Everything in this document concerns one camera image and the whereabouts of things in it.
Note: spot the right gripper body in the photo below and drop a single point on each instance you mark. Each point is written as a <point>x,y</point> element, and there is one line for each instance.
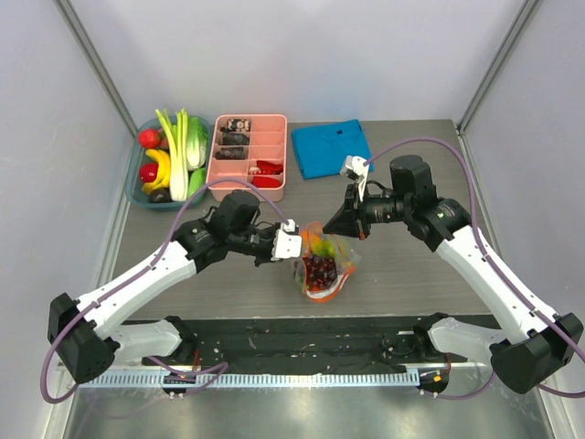
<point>356,216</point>

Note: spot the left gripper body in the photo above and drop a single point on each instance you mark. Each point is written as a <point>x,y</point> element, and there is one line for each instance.
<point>253,241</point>

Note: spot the green orange mango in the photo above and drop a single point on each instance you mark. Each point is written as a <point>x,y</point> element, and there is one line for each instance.
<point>323,249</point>

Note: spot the clear zip top bag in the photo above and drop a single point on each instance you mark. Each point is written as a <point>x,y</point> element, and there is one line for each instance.
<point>346,258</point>

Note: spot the purple grape bunch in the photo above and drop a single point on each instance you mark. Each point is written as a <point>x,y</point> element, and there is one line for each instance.
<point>319,272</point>

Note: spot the orange carrot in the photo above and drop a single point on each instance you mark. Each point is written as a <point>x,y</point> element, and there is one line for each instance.
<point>320,296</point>

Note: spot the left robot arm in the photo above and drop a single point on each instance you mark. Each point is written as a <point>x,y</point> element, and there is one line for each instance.
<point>88,333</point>

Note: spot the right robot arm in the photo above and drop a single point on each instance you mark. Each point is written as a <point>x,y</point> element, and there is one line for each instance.
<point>532,341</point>

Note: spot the teal food bowl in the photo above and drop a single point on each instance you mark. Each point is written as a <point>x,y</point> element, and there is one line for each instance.
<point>133,184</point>

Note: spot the blue folded cloth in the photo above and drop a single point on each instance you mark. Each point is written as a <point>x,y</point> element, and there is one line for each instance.
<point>321,150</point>

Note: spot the dark sushi roll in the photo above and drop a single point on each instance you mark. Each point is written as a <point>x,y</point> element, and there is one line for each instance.
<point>234,139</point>
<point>231,153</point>
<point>236,125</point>

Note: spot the pink divided tray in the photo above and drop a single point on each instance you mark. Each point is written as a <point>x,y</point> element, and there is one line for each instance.
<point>268,141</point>

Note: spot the dark brown avocado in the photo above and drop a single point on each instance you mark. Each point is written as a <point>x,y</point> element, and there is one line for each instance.
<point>160,195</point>

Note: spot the yellow banana bunch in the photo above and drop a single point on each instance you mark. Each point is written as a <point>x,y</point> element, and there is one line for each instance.
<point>163,171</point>

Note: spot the green lettuce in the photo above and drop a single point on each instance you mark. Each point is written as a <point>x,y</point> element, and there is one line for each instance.
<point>196,155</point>

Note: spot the red strawberry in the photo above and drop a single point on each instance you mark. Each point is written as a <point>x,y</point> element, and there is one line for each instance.
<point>148,172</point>

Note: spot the green celery stalks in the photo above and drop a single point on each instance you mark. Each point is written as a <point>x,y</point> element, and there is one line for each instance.
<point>176,135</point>

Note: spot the red apple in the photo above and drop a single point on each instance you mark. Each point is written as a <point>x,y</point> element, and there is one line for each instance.
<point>149,138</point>

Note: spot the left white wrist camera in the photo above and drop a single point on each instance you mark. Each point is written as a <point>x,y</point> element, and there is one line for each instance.
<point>287,242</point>

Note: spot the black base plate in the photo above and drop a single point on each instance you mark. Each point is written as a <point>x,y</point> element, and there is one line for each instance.
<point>307,346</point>

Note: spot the perforated cable rail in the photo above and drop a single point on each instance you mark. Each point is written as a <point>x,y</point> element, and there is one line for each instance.
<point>154,378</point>

